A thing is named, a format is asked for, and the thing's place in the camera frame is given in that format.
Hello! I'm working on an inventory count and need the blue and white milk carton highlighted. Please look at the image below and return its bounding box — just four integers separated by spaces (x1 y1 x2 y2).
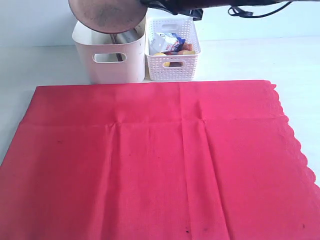
149 32 186 53

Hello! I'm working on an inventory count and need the yellow cheese wedge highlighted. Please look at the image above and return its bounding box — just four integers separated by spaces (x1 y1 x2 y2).
179 50 196 55

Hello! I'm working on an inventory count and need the yellow lemon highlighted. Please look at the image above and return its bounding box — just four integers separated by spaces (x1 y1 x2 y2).
153 52 174 68

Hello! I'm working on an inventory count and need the round brown wooden plate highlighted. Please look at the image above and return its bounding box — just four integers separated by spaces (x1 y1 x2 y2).
68 0 147 34

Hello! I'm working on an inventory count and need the red tablecloth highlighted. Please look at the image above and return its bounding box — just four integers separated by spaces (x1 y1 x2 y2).
0 80 320 240

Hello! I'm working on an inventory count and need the stainless steel cup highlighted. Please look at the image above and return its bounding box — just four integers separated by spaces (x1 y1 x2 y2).
115 29 140 44

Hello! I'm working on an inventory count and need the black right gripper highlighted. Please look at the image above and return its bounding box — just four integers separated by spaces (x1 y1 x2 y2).
139 0 233 21

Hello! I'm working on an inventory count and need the dark wooden chopstick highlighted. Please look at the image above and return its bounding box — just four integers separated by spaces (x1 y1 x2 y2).
110 33 126 62

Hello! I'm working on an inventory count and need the cream plastic storage bin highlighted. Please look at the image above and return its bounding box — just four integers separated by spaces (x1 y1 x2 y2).
72 18 146 84

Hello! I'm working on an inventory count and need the white perforated plastic basket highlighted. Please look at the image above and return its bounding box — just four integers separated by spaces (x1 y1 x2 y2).
145 16 201 82

